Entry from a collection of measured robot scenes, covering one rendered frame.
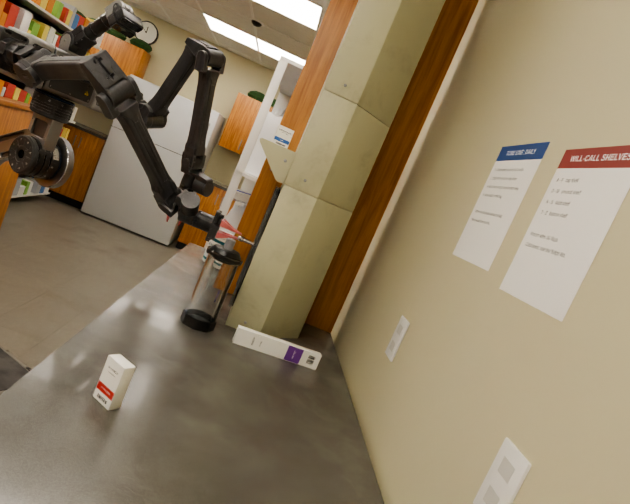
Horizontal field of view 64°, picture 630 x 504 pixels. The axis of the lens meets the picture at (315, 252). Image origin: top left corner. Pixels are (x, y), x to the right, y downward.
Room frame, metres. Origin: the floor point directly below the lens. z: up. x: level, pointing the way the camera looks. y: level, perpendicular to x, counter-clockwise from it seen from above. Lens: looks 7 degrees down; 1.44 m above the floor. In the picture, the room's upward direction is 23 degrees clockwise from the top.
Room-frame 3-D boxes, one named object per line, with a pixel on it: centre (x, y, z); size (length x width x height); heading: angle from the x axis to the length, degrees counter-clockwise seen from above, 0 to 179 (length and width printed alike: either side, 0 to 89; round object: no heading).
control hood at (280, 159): (1.66, 0.24, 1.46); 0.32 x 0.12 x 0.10; 7
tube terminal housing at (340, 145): (1.68, 0.06, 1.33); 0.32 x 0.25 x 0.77; 7
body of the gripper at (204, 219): (1.60, 0.36, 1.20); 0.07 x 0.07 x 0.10; 8
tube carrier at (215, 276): (1.41, 0.23, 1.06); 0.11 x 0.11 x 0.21
